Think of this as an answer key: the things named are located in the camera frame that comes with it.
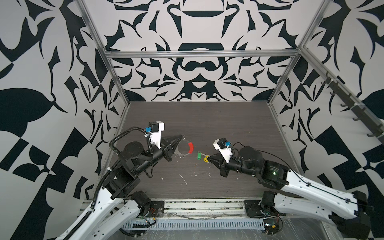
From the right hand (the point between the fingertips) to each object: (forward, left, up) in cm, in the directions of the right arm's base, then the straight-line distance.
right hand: (209, 157), depth 64 cm
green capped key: (+13, +4, -27) cm, 30 cm away
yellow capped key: (0, +1, -2) cm, 2 cm away
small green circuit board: (-22, -29, -27) cm, 46 cm away
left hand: (+5, +11, +12) cm, 17 cm away
